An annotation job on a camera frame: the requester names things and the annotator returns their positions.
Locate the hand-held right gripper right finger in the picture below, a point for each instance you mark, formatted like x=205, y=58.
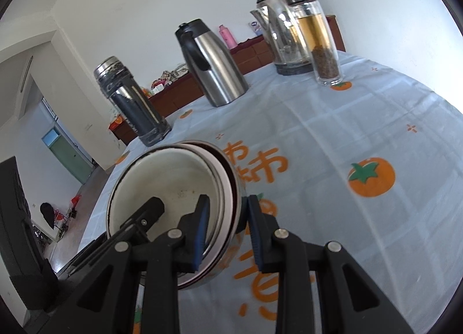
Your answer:
x=255, y=232

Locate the black thermos flask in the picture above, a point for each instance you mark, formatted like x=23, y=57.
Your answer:
x=134, y=109

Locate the persimmon print tablecloth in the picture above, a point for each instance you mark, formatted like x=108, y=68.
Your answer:
x=343, y=120

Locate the black chair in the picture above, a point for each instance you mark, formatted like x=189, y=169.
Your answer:
x=47, y=214

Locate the glass tea bottle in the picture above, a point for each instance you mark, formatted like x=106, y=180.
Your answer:
x=318, y=37

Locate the steel electric kettle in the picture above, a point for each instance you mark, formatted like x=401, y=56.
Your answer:
x=278, y=44

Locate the green door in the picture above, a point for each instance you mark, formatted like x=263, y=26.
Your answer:
x=68, y=160

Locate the red bag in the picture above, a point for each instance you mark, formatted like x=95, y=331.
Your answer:
x=75, y=200

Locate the pink thermos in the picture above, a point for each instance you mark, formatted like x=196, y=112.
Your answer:
x=228, y=39

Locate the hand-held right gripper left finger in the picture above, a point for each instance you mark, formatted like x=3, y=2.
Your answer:
x=202, y=229

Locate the white enamel bowl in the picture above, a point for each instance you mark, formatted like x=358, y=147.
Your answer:
x=162, y=174

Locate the stainless steel bowl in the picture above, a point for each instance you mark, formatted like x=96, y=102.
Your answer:
x=222, y=259

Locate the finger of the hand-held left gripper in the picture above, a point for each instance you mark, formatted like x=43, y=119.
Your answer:
x=148, y=211

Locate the dark wooden cabinet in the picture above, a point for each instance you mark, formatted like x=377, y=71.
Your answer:
x=181, y=91

